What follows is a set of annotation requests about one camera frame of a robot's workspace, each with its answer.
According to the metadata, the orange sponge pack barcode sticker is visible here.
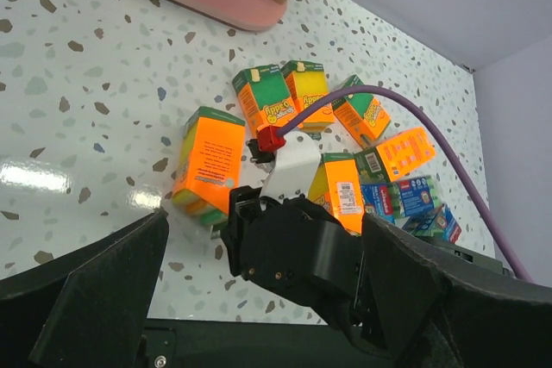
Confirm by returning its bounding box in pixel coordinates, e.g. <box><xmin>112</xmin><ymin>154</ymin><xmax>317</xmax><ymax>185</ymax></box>
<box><xmin>308</xmin><ymin>153</ymin><xmax>365</xmax><ymax>235</ymax></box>

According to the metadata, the green top sponge box right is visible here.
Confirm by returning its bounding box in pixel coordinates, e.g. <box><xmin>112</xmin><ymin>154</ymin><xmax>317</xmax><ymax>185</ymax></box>
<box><xmin>332</xmin><ymin>93</ymin><xmax>391</xmax><ymax>148</ymax></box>

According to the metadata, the orange back sponge box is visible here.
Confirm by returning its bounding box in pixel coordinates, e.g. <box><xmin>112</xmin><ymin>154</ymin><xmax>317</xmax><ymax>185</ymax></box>
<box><xmin>354</xmin><ymin>128</ymin><xmax>436</xmax><ymax>183</ymax></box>

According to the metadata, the green sponge box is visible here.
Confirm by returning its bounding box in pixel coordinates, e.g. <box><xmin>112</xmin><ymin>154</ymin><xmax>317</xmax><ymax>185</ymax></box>
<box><xmin>332</xmin><ymin>93</ymin><xmax>391</xmax><ymax>148</ymax></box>
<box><xmin>232</xmin><ymin>64</ymin><xmax>297</xmax><ymax>138</ymax></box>

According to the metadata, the yellow top sponge box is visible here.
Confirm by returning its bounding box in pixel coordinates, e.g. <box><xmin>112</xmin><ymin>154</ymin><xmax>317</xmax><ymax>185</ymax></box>
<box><xmin>281</xmin><ymin>60</ymin><xmax>336</xmax><ymax>133</ymax></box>

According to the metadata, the blue Vileda pack middle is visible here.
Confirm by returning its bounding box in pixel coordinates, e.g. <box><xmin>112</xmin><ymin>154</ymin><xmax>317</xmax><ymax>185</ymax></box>
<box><xmin>388</xmin><ymin>175</ymin><xmax>442</xmax><ymax>218</ymax></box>

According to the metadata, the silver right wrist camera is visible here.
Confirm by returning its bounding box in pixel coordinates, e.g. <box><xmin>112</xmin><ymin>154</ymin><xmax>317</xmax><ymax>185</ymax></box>
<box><xmin>246</xmin><ymin>131</ymin><xmax>322</xmax><ymax>203</ymax></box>

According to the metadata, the blue Vileda pack left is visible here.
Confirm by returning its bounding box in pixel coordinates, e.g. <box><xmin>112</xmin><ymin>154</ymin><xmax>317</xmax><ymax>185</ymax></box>
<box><xmin>361</xmin><ymin>184</ymin><xmax>395</xmax><ymax>224</ymax></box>

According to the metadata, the blue vileda pack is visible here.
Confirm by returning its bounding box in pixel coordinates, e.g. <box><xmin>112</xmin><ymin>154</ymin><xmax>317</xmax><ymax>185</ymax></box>
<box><xmin>402</xmin><ymin>204</ymin><xmax>461</xmax><ymax>244</ymax></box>
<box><xmin>361</xmin><ymin>184</ymin><xmax>395</xmax><ymax>224</ymax></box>
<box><xmin>388</xmin><ymin>175</ymin><xmax>442</xmax><ymax>218</ymax></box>

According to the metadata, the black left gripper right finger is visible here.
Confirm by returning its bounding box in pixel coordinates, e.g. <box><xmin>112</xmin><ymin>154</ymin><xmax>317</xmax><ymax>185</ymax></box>
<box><xmin>361</xmin><ymin>215</ymin><xmax>551</xmax><ymax>367</ymax></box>

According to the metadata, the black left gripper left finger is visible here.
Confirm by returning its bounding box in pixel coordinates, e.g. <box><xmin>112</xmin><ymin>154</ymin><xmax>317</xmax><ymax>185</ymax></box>
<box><xmin>1</xmin><ymin>210</ymin><xmax>169</xmax><ymax>367</ymax></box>

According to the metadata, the blue Vileda pack right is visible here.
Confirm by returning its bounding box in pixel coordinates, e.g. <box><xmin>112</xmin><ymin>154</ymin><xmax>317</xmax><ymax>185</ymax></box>
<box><xmin>402</xmin><ymin>204</ymin><xmax>461</xmax><ymax>244</ymax></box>

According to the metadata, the green top sponge box left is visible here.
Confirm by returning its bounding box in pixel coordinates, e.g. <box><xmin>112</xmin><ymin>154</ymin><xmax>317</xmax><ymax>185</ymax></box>
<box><xmin>232</xmin><ymin>64</ymin><xmax>297</xmax><ymax>138</ymax></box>

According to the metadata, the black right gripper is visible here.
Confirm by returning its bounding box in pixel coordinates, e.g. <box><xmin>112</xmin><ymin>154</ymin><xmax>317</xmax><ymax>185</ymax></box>
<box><xmin>220</xmin><ymin>186</ymin><xmax>371</xmax><ymax>335</ymax></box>

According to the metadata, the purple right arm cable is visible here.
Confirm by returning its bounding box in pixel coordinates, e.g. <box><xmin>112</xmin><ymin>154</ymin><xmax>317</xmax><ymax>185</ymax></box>
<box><xmin>256</xmin><ymin>84</ymin><xmax>534</xmax><ymax>283</ymax></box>

